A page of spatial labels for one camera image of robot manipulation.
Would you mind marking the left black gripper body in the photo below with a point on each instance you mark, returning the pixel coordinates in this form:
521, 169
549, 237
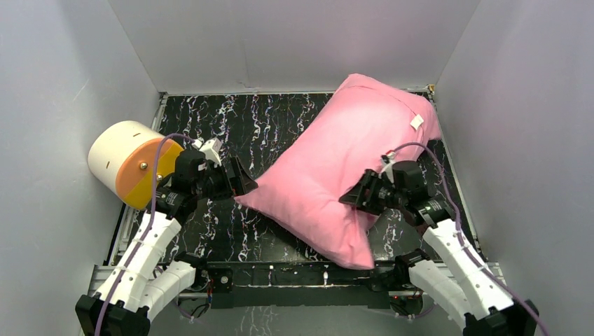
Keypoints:
233, 175

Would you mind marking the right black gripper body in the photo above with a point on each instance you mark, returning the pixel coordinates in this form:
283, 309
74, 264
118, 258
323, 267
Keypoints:
390, 197

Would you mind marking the pink pillowcase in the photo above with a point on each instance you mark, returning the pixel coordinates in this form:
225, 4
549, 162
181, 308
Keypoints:
363, 120

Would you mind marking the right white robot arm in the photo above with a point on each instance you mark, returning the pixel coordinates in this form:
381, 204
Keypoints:
471, 294

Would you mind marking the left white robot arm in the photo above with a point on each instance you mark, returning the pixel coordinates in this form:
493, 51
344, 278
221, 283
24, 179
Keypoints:
136, 291

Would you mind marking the white orange yellow cylinder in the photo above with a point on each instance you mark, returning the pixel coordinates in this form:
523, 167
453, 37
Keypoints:
125, 156

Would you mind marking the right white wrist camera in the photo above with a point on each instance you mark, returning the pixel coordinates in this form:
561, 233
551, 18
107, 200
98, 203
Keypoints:
388, 161

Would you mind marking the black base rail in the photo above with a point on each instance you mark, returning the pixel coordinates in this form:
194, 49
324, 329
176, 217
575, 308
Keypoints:
309, 284

